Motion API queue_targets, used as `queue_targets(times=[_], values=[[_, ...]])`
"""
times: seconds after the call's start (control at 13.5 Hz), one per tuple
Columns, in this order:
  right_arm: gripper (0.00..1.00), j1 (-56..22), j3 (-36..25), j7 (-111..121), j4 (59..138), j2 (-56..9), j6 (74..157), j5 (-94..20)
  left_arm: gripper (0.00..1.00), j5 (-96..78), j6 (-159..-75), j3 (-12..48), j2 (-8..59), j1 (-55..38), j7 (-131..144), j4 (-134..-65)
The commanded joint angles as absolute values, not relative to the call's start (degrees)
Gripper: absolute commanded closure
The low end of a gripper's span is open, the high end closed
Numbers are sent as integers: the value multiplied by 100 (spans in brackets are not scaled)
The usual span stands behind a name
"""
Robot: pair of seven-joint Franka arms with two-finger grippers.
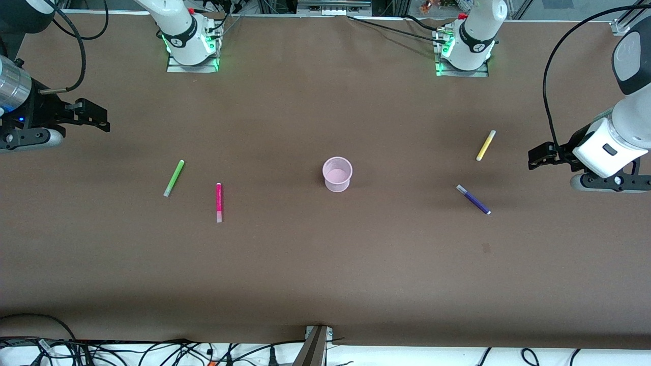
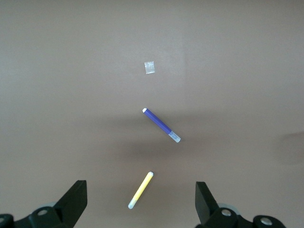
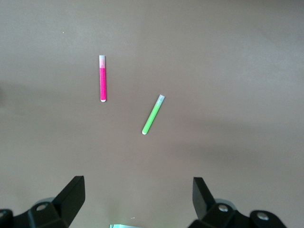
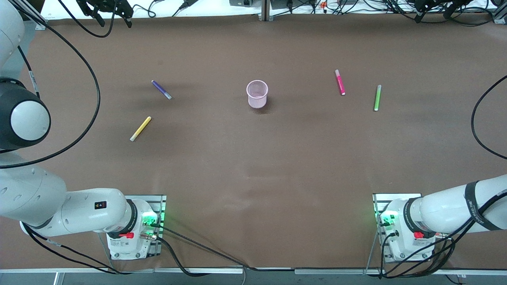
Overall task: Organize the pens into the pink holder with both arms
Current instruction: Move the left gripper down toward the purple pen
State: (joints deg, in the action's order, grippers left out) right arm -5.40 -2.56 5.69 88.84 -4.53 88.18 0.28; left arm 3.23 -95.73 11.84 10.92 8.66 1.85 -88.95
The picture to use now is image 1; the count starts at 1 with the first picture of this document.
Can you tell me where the black cable lying on table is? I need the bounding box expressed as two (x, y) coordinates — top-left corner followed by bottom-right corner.
(346, 14), (449, 44)

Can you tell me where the purple marker pen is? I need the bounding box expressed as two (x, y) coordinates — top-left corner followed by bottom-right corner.
(456, 184), (492, 216)

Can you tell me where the brown table cover sheet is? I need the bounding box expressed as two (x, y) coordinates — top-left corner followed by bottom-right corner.
(0, 9), (651, 351)

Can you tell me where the black looped floor cable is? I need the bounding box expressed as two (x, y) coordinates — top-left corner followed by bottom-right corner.
(0, 312), (78, 345)

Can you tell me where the pink plastic pen holder cup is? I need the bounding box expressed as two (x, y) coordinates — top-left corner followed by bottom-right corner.
(322, 157), (353, 193)

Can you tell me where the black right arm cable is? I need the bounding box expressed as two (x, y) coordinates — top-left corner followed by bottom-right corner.
(38, 0), (87, 95)

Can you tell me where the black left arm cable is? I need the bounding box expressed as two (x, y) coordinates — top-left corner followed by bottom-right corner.
(542, 4), (651, 153)

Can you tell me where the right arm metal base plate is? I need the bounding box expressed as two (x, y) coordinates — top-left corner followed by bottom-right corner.
(166, 55), (221, 74)

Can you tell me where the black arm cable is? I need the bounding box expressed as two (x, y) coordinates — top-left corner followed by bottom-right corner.
(38, 0), (87, 95)
(542, 4), (651, 153)

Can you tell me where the yellow marker pen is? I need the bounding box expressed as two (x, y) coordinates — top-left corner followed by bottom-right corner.
(476, 130), (496, 162)

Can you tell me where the grey power strip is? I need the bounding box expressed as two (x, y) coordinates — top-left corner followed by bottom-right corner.
(297, 0), (372, 16)

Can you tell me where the green marker pen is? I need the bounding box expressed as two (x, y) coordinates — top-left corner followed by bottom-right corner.
(163, 160), (185, 198)

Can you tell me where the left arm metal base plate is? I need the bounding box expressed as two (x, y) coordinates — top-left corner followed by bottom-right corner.
(435, 62), (490, 78)

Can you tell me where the metal camera stand post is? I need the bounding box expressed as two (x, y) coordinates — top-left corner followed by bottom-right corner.
(292, 325), (334, 366)

